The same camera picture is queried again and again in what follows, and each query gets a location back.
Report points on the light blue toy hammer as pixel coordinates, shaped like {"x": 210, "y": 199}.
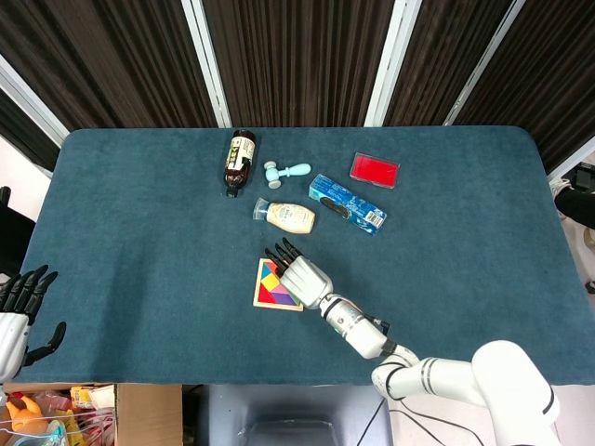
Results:
{"x": 290, "y": 170}

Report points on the cream plastic bottle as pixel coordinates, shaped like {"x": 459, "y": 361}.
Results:
{"x": 290, "y": 217}

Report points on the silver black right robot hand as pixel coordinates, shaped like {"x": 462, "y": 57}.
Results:
{"x": 304, "y": 281}

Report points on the blue cookie box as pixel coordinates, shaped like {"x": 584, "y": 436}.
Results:
{"x": 348, "y": 204}

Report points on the dark brown glass bottle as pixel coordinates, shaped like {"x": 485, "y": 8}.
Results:
{"x": 239, "y": 160}

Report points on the dark ribbed screen panel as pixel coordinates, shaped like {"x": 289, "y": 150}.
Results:
{"x": 548, "y": 69}
{"x": 107, "y": 60}
{"x": 302, "y": 56}
{"x": 441, "y": 60}
{"x": 23, "y": 135}

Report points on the yellow tangram square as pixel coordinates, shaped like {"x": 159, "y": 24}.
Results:
{"x": 271, "y": 280}

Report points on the teal plastic toy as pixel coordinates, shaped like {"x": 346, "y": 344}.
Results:
{"x": 58, "y": 434}

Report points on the orange tangram triangle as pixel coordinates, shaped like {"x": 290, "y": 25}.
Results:
{"x": 270, "y": 267}

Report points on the red tangram triangle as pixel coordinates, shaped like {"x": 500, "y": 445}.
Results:
{"x": 266, "y": 294}

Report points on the yellow snack packet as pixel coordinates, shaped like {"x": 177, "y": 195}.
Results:
{"x": 80, "y": 397}

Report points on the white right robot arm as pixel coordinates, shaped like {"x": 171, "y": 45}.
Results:
{"x": 358, "y": 331}

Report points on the white screen frame post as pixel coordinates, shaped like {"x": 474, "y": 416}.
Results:
{"x": 32, "y": 102}
{"x": 388, "y": 65}
{"x": 483, "y": 65}
{"x": 209, "y": 60}

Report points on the black equipment case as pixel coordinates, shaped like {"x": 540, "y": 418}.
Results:
{"x": 578, "y": 200}

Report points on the red ink pad case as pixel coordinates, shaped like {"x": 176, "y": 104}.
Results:
{"x": 374, "y": 169}

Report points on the purple tangram parallelogram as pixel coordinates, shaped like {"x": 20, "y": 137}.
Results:
{"x": 286, "y": 298}

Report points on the black chair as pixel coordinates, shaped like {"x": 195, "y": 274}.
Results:
{"x": 14, "y": 232}

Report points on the cardboard box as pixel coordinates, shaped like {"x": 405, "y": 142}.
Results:
{"x": 149, "y": 413}

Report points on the teal table cloth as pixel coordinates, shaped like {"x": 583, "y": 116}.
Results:
{"x": 139, "y": 232}

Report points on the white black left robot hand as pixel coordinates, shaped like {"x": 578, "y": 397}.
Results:
{"x": 11, "y": 330}

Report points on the blue tangram triangle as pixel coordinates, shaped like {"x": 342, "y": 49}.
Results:
{"x": 263, "y": 271}

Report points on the orange plastic toy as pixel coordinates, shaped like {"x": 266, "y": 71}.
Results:
{"x": 21, "y": 413}

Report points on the wooden tangram tray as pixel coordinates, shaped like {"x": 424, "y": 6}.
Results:
{"x": 256, "y": 302}

